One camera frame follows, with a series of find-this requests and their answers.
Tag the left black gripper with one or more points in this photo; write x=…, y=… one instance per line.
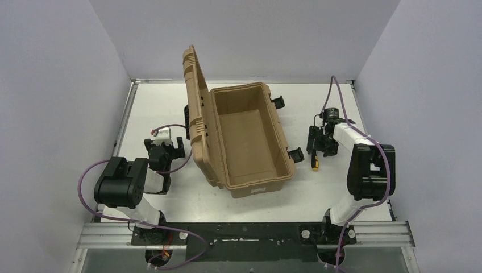
x=164, y=148

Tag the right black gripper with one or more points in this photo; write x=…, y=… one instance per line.
x=316, y=132

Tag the yellow black handled screwdriver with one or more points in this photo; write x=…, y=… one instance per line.
x=314, y=160

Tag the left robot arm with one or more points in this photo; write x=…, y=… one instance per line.
x=123, y=183

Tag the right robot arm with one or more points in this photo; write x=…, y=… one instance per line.
x=370, y=176

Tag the tan plastic toolbox bin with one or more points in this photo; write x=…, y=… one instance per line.
x=235, y=133

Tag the black near toolbox latch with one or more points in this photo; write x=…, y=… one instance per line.
x=296, y=155

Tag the black toolbox latch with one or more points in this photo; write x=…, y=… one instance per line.
x=296, y=155
x=278, y=102

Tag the black far toolbox latch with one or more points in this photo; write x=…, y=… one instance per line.
x=278, y=102

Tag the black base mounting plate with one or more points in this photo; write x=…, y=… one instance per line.
x=252, y=241

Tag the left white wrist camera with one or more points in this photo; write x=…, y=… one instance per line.
x=162, y=136

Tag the aluminium front frame rail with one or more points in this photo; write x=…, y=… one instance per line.
x=116, y=235

